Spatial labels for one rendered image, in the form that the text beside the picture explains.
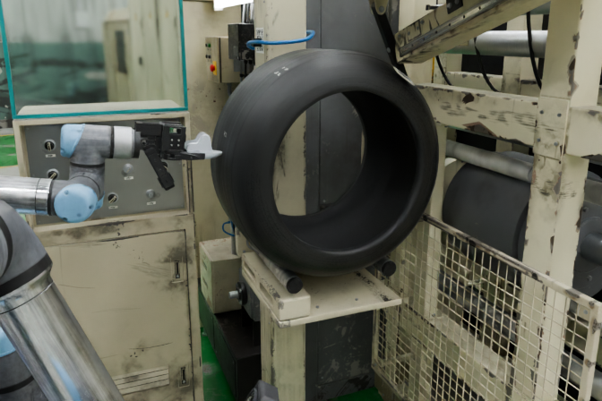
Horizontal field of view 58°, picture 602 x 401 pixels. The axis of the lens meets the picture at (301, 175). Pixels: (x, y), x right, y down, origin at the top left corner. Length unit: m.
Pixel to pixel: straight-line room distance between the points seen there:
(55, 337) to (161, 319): 1.43
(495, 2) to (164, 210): 1.31
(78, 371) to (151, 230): 1.29
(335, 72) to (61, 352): 0.86
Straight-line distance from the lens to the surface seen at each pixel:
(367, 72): 1.36
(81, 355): 0.77
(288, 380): 2.05
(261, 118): 1.28
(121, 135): 1.30
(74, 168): 1.32
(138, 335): 2.18
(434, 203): 1.97
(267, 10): 1.67
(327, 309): 1.53
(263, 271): 1.61
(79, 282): 2.07
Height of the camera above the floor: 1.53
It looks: 14 degrees down
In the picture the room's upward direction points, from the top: straight up
